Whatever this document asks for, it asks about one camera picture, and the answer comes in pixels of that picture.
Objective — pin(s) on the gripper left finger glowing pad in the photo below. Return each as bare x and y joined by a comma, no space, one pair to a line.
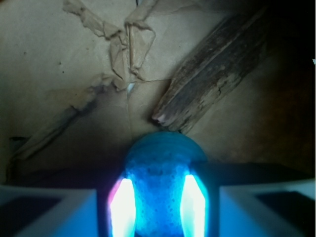
49,212

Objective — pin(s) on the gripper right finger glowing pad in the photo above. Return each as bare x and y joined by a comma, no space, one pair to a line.
283,209

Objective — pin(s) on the blue textured ball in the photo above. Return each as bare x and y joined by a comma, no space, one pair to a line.
157,165

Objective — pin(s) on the brown paper bag bin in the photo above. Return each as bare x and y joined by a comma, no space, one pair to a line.
80,79

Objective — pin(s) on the dark wooden bark piece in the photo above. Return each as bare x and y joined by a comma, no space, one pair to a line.
213,69

